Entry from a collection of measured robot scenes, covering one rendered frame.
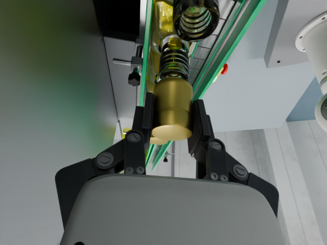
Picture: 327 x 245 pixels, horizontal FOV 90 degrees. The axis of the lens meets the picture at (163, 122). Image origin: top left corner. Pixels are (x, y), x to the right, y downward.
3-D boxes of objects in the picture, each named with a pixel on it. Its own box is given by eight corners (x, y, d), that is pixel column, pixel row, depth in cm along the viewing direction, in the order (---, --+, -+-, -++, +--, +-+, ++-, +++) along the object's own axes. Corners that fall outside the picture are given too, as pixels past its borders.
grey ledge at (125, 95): (110, 13, 45) (100, 41, 40) (142, 19, 46) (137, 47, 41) (125, 135, 130) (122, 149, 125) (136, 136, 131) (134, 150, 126)
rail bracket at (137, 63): (118, 30, 40) (107, 72, 34) (146, 36, 41) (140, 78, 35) (119, 44, 43) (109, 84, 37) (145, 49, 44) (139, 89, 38)
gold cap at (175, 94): (155, 74, 13) (151, 122, 11) (198, 80, 14) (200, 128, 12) (152, 98, 16) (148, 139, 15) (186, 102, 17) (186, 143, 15)
